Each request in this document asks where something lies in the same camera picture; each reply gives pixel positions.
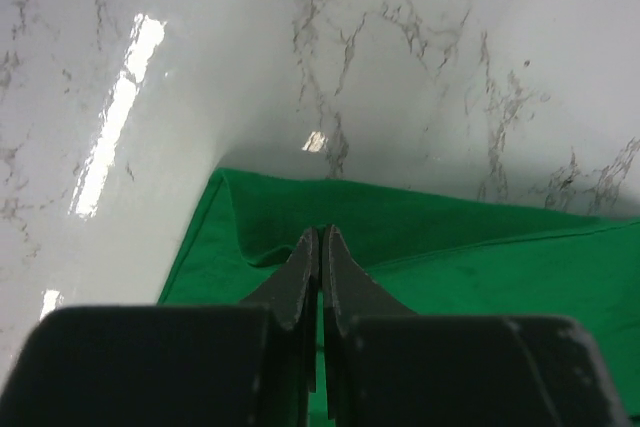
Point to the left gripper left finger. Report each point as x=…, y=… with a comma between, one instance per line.
x=251, y=363

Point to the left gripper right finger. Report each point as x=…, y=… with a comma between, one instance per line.
x=387, y=365

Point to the green t shirt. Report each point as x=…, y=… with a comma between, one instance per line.
x=437, y=255

